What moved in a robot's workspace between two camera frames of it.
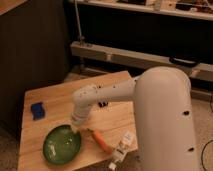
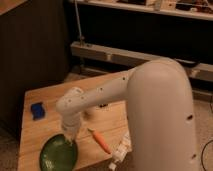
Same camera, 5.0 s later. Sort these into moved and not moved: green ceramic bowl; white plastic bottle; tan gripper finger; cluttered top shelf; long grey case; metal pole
Moved: tan gripper finger; green ceramic bowl
Not moved: white plastic bottle; long grey case; metal pole; cluttered top shelf
